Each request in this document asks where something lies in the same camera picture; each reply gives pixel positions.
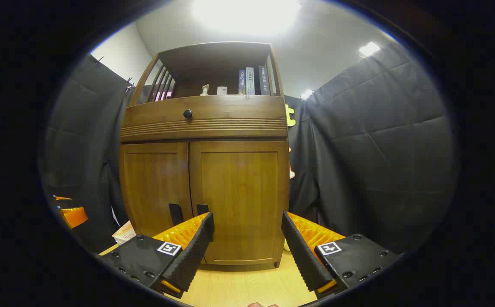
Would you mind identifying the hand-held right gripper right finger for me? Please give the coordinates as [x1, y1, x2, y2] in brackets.
[282, 211, 402, 299]

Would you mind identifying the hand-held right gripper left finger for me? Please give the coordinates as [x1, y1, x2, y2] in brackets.
[98, 212, 215, 299]

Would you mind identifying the wooden shoe cabinet door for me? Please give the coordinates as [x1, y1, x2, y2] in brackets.
[189, 140, 290, 266]
[119, 142, 192, 237]

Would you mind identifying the wooden double-door shoe cabinet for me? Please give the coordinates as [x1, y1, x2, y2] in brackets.
[119, 41, 291, 272]

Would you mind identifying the wooden cabinet drawer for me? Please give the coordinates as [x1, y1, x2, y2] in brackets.
[119, 95, 288, 142]

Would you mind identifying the stack of books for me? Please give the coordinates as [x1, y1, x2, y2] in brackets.
[112, 220, 137, 246]

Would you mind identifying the dark book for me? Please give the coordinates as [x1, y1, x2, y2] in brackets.
[259, 65, 271, 96]

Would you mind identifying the large ceiling light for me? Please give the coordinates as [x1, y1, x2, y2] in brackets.
[192, 0, 301, 35]

